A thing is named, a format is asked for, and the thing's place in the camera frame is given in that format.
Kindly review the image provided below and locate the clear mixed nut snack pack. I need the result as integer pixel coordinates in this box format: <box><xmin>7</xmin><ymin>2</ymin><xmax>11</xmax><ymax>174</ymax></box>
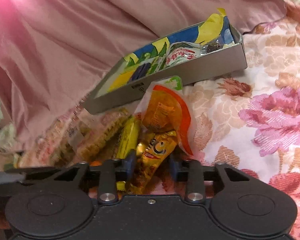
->
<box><xmin>38</xmin><ymin>120</ymin><xmax>91</xmax><ymax>167</ymax></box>

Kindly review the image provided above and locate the rice cracker pack red text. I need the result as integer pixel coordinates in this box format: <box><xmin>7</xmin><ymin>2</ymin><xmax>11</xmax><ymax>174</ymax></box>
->
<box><xmin>76</xmin><ymin>108</ymin><xmax>130</xmax><ymax>162</ymax></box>

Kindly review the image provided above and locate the yellow snack bar wrapper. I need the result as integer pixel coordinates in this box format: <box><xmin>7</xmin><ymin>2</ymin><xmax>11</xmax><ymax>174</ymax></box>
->
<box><xmin>115</xmin><ymin>116</ymin><xmax>140</xmax><ymax>159</ymax></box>

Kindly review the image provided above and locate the golden peanut snack packet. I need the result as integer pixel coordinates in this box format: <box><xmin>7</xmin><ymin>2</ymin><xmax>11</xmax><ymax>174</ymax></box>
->
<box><xmin>116</xmin><ymin>130</ymin><xmax>178</xmax><ymax>194</ymax></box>

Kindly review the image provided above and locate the orange clear candy bag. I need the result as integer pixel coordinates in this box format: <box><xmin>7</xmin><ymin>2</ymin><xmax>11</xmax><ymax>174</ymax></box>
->
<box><xmin>134</xmin><ymin>75</ymin><xmax>198</xmax><ymax>156</ymax></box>

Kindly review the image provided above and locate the dark small snack packet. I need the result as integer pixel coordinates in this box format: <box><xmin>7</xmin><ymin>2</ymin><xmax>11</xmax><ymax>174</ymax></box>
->
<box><xmin>200</xmin><ymin>38</ymin><xmax>224</xmax><ymax>55</ymax></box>

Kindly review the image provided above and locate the white green seaweed snack bag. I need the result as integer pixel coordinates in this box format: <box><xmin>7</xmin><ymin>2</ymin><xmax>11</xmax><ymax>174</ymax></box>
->
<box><xmin>166</xmin><ymin>41</ymin><xmax>200</xmax><ymax>67</ymax></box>

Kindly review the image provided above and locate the small orange tangerine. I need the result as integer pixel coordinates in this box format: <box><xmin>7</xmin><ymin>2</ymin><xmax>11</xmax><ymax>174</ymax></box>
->
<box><xmin>90</xmin><ymin>160</ymin><xmax>102</xmax><ymax>166</ymax></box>

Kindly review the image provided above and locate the floral pink bedspread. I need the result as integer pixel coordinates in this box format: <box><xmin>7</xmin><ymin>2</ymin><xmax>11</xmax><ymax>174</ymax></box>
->
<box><xmin>13</xmin><ymin>0</ymin><xmax>300</xmax><ymax>239</ymax></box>

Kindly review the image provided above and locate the pink satin cover cloth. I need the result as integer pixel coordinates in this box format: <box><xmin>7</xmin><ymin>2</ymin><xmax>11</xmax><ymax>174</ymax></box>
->
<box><xmin>0</xmin><ymin>0</ymin><xmax>286</xmax><ymax>142</ymax></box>

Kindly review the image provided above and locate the grey tray with colourful lining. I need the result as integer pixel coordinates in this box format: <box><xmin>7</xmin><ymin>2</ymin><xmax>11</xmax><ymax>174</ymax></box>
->
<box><xmin>83</xmin><ymin>8</ymin><xmax>247</xmax><ymax>114</ymax></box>

